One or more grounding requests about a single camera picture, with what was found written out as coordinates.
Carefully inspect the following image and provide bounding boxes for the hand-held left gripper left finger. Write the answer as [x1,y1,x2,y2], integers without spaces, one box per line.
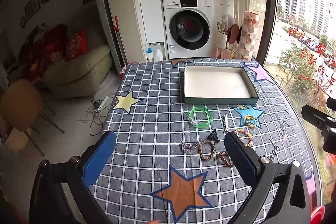
[29,131,117,224]

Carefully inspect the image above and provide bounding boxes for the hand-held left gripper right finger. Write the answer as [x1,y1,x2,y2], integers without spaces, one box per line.
[224,131,311,224]

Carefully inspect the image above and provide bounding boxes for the brown spiral hair tie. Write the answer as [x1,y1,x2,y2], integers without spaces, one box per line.
[218,151,235,167]

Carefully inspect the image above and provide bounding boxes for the pink yellow beaded bracelet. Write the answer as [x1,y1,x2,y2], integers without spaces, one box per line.
[234,128,253,147]

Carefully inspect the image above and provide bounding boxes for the black claw hair clip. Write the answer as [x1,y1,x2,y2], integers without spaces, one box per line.
[206,130,219,142]

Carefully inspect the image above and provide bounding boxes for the tan braided bracelet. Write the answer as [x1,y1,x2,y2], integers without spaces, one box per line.
[197,140,216,161]

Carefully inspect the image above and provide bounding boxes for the yellow hair tie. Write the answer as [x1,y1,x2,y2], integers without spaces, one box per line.
[244,114,259,129]

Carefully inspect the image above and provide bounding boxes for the green translucent bangle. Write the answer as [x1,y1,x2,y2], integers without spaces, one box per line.
[188,106,212,128]

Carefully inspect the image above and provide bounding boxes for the shallow white tray box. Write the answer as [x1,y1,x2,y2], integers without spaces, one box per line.
[181,64,259,105]

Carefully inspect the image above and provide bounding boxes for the red window lettering stickers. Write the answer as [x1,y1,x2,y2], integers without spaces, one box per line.
[287,26,336,98]

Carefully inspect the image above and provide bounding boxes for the white power strip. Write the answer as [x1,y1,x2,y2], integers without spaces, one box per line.
[94,96,109,109]

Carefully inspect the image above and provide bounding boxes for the grey checked star tablecloth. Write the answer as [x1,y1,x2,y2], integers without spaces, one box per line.
[88,58,323,224]

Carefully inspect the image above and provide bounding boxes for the cream sofa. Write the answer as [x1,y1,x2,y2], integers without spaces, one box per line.
[42,30,113,98]

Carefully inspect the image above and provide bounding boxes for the orange chair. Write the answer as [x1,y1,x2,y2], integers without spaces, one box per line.
[0,80,65,157]

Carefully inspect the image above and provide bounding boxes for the pink checkered box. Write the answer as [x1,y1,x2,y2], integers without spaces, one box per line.
[238,11,259,61]

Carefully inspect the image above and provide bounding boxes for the red printed cushion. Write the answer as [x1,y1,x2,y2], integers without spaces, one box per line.
[66,30,88,60]

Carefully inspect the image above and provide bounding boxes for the metal slipper rack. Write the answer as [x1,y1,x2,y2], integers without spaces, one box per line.
[210,14,241,59]

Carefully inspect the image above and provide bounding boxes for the dark red blanket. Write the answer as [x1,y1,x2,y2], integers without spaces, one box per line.
[25,24,67,76]

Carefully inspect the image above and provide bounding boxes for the white washing machine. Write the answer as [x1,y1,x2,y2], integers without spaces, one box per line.
[162,0,215,60]

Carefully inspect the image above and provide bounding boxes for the white tall cabinet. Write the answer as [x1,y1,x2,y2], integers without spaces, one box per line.
[101,0,165,65]

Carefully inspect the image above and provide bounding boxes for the power strip with cables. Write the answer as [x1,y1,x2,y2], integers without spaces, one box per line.
[87,94,116,136]

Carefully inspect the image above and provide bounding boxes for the dark window frame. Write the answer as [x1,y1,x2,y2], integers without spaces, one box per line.
[256,0,279,65]

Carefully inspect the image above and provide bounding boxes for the red handled mop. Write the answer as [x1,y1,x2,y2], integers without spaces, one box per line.
[112,16,124,67]

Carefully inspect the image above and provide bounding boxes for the wall picture frames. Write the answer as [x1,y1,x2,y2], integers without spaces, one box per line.
[20,0,50,28]

